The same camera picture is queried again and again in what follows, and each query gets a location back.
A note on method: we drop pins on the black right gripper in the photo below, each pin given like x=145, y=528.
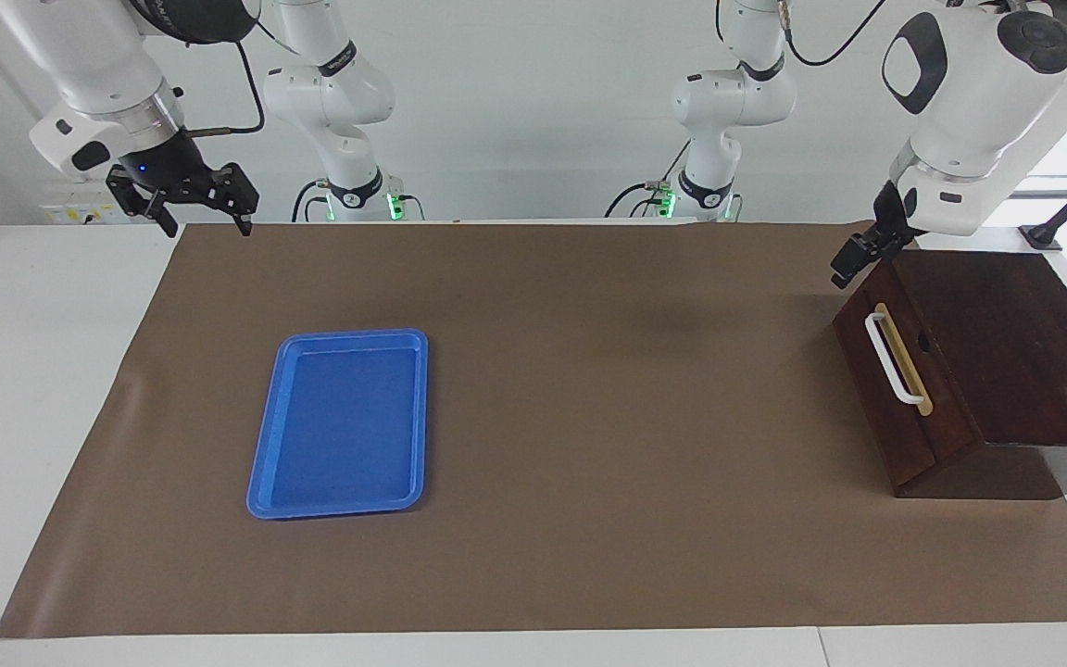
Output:
x=177, y=171

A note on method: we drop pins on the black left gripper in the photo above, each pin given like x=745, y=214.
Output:
x=890, y=227

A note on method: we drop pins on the dark wooden drawer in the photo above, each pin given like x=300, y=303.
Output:
x=927, y=440

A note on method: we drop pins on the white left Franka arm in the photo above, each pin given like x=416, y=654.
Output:
x=969, y=102

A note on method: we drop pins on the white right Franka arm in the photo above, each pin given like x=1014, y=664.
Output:
x=98, y=65

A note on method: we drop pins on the dark wooden cabinet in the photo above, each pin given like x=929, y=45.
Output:
x=1006, y=343

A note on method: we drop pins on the blue plastic tray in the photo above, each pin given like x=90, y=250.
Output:
x=339, y=426

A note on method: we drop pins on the brown table mat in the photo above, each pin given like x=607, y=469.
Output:
x=589, y=463

